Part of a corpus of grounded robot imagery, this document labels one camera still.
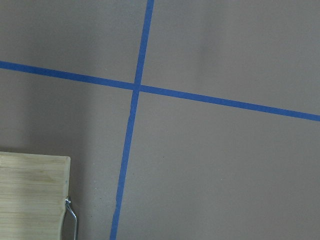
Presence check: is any wooden cutting board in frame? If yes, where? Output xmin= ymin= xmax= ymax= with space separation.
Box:
xmin=0 ymin=152 xmax=79 ymax=240

